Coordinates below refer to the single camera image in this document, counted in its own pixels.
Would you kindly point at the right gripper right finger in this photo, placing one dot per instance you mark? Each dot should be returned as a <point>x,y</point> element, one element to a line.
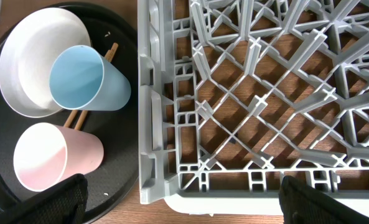
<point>302,204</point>

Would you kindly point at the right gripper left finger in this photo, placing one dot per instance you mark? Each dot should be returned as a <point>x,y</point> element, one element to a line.
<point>64,202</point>

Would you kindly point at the pink plastic cup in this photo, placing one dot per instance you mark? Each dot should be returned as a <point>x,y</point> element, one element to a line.
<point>47,154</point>

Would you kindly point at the light blue plastic cup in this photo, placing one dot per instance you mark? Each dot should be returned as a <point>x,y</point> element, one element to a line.
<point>82,79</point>

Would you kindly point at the grey round plate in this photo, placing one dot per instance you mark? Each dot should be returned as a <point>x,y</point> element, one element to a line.
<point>27,57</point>

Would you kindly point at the wooden chopstick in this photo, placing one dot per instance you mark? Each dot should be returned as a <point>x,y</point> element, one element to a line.
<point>109,56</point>
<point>71,118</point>

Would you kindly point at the grey dishwasher rack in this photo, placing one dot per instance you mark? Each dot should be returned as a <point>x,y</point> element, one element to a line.
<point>222,25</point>

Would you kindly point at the round black serving tray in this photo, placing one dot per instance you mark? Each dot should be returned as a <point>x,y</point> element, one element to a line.
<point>117,130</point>

